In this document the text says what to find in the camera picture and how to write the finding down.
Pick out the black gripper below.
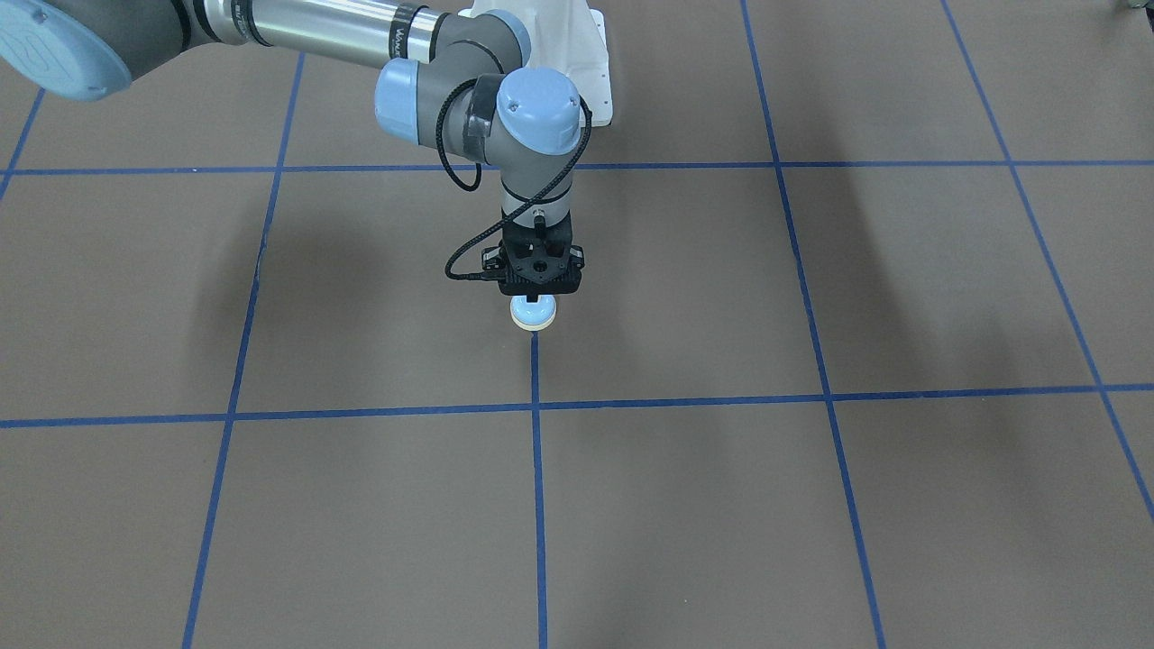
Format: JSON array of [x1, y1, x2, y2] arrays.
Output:
[[501, 216, 572, 304]]

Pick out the light blue call bell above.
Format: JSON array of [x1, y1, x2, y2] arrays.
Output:
[[508, 294, 559, 331]]

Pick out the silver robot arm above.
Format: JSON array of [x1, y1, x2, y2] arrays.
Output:
[[1, 1, 592, 303]]

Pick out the brown paper table mat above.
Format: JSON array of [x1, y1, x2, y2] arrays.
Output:
[[1, 1, 1153, 648]]

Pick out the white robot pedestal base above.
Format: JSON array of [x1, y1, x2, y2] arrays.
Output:
[[458, 1, 614, 127]]

